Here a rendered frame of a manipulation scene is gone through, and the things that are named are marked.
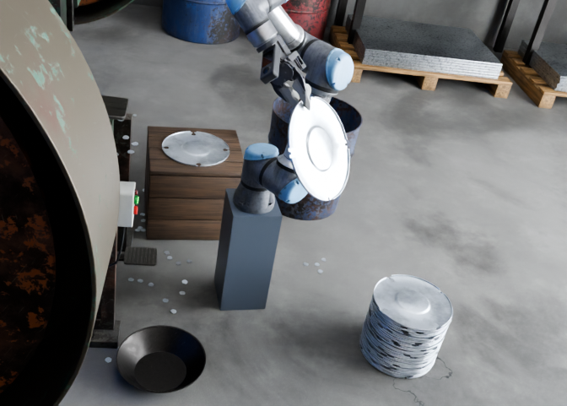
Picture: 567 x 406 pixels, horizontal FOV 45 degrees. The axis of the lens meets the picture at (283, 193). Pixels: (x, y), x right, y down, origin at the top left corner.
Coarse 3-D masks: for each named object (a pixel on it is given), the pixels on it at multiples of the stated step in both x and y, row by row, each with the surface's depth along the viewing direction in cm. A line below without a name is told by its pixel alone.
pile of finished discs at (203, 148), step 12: (180, 132) 302; (168, 144) 293; (180, 144) 294; (192, 144) 295; (204, 144) 296; (216, 144) 299; (168, 156) 284; (180, 156) 286; (192, 156) 288; (204, 156) 289; (216, 156) 291; (228, 156) 292
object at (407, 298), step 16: (384, 288) 251; (400, 288) 253; (416, 288) 254; (432, 288) 256; (384, 304) 244; (400, 304) 244; (416, 304) 246; (432, 304) 248; (448, 304) 249; (400, 320) 238; (416, 320) 239; (432, 320) 241; (448, 320) 242
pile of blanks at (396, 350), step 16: (368, 320) 251; (384, 320) 240; (368, 336) 251; (384, 336) 242; (400, 336) 238; (416, 336) 237; (432, 336) 239; (368, 352) 252; (384, 352) 245; (400, 352) 242; (416, 352) 241; (432, 352) 245; (384, 368) 248; (400, 368) 246; (416, 368) 248
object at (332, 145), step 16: (304, 112) 184; (320, 112) 191; (288, 128) 177; (304, 128) 183; (320, 128) 188; (336, 128) 196; (288, 144) 177; (304, 144) 182; (320, 144) 187; (336, 144) 195; (304, 160) 181; (320, 160) 186; (336, 160) 194; (304, 176) 180; (320, 176) 186; (336, 176) 193; (320, 192) 186; (336, 192) 192
